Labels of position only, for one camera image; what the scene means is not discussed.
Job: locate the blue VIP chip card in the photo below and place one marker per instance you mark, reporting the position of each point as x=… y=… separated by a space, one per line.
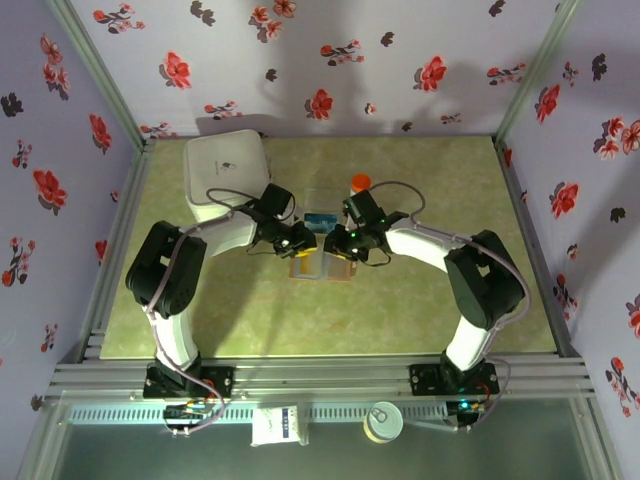
x=320 y=223

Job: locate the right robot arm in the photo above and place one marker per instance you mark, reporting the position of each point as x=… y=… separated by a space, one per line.
x=475 y=285

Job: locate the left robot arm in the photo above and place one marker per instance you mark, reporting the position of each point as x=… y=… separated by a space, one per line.
x=170 y=280

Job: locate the white lidded box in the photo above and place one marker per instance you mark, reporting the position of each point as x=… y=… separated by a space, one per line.
x=225 y=170

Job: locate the tin can with pull tab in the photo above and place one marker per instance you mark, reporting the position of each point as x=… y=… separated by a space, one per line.
x=382 y=422

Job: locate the white paper packet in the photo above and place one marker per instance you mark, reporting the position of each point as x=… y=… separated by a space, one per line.
x=277 y=426

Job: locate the aluminium frame rail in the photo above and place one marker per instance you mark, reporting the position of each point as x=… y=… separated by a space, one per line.
x=320 y=375

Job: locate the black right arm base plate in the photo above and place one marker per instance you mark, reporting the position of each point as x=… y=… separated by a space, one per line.
x=425 y=380

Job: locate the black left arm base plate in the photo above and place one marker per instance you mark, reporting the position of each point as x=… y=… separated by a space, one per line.
x=220 y=382

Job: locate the aluminium frame post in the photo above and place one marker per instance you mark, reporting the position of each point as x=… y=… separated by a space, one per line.
x=95 y=70
x=540 y=70

